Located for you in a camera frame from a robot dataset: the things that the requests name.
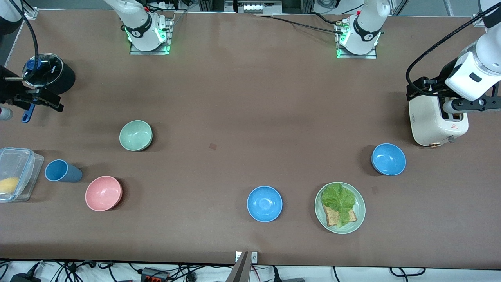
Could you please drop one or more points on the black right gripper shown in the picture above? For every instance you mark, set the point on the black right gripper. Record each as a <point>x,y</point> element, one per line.
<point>8,87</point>

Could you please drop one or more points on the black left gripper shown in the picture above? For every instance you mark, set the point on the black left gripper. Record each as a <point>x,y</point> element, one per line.
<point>435,86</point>

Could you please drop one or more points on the blue bowl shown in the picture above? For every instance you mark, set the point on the blue bowl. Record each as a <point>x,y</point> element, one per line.
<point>388,159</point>
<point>264,203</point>

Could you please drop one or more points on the green bowl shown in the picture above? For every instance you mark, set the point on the green bowl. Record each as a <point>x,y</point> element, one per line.
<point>136,135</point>

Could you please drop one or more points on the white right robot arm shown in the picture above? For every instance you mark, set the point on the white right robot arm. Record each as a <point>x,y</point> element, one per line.
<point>141,23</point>

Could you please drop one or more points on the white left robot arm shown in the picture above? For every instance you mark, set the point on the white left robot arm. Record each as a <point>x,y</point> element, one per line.
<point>366,27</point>

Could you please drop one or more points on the pink bowl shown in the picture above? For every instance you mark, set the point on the pink bowl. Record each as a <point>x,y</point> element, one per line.
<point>103,193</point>

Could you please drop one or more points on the glass lid with blue knob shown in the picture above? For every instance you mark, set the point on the glass lid with blue knob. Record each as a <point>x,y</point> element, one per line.
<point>49,72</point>

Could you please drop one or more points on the white toaster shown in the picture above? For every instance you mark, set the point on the white toaster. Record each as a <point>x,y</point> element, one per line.
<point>426,121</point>

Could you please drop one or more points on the clear plastic container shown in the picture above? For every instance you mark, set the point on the clear plastic container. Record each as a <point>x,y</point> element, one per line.
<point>19,164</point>

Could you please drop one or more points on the blue cup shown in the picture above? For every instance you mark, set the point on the blue cup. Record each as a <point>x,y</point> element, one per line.
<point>64,172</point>

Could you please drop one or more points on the yellow lemon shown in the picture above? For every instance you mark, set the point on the yellow lemon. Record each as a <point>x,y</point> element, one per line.
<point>8,185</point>

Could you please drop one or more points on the green lettuce leaf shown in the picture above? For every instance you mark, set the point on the green lettuce leaf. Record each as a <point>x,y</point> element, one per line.
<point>337,197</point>

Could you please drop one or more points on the green plate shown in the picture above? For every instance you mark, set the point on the green plate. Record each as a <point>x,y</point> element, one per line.
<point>358,219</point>

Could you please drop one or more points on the brown bread slice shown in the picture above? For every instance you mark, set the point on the brown bread slice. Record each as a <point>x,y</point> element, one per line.
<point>330,217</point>

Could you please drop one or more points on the black power adapter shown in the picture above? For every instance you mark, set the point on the black power adapter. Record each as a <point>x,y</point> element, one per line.
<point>25,279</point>

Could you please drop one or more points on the grey electronics box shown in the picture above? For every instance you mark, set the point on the grey electronics box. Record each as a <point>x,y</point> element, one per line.
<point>254,7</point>

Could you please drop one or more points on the black and red power strip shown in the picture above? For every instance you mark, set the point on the black and red power strip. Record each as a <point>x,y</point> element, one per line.
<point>154,276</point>

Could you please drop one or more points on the grey metal pole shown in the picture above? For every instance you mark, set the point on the grey metal pole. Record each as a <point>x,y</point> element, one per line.
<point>239,270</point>

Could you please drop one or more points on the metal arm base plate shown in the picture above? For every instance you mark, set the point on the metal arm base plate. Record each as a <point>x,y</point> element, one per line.
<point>356,56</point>
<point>150,52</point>

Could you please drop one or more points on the metal corner bracket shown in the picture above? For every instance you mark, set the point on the metal corner bracket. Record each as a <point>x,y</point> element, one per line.
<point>31,13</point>
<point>478,21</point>

